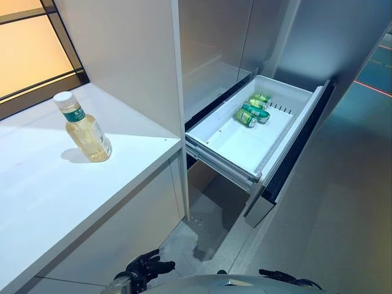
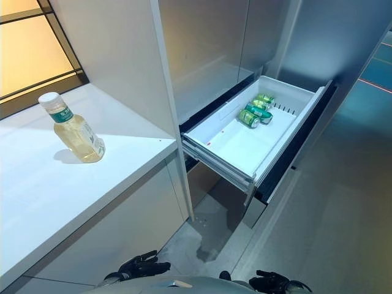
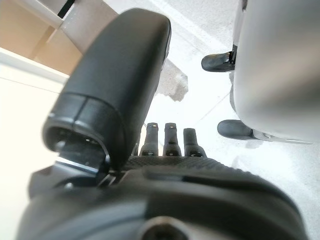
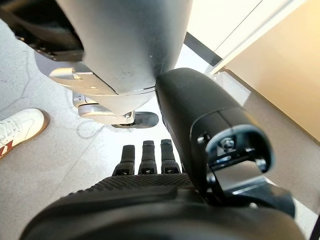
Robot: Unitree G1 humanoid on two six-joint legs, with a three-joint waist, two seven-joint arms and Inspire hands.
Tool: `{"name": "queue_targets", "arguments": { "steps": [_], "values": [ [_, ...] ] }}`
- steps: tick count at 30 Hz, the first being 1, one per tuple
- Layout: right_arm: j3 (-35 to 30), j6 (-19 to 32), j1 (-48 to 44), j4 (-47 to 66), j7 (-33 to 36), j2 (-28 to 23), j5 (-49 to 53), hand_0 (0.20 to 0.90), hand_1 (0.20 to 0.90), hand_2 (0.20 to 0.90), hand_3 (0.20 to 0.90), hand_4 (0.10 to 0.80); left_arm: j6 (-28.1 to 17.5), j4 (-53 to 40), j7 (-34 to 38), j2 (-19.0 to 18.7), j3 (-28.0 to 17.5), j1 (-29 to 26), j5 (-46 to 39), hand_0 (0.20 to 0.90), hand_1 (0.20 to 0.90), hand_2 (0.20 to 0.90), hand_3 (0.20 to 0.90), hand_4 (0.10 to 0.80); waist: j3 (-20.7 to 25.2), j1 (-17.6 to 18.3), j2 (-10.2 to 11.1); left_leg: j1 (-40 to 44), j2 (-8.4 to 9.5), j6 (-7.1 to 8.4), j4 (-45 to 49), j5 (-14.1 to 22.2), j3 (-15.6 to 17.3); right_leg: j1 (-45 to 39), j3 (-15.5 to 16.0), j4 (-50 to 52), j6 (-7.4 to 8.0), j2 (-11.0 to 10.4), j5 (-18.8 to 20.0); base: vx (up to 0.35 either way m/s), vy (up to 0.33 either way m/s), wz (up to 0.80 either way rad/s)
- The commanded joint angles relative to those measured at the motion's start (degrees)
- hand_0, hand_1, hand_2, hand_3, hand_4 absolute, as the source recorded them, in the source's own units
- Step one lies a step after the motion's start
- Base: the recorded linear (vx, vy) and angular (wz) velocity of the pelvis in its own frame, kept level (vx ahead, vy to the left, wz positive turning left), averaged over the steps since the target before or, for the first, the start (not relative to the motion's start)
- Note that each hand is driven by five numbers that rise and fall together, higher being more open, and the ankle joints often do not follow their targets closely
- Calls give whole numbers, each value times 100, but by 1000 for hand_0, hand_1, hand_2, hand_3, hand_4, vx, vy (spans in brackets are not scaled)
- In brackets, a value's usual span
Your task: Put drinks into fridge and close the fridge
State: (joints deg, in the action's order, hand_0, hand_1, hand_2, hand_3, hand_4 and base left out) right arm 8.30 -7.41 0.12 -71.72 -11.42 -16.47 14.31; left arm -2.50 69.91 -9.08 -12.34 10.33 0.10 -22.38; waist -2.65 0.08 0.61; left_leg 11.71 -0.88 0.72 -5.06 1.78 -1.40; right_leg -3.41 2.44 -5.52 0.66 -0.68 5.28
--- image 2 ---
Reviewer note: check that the black framed window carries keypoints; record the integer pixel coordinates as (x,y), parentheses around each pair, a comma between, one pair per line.
(30,46)

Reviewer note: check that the silver right robot leg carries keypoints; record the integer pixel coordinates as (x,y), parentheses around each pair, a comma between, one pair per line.
(225,275)

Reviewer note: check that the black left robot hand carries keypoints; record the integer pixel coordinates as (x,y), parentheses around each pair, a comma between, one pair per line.
(137,269)

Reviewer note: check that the dark green drink can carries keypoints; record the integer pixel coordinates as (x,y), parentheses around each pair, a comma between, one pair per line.
(260,112)

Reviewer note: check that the steel fronted fridge drawer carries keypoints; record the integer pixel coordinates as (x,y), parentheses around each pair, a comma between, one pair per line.
(260,208)

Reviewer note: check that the white fridge drawer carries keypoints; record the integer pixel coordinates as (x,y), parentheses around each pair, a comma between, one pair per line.
(245,144)

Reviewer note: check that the tea bottle with white cap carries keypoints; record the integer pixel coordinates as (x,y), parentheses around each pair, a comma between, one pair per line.
(78,134)

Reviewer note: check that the tall white cabinet panel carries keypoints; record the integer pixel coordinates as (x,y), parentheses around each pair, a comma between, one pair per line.
(122,61)

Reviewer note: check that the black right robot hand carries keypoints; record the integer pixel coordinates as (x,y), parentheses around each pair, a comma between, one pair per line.
(272,283)

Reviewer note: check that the stainless steel fridge body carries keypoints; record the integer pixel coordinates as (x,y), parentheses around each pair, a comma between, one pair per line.
(208,46)

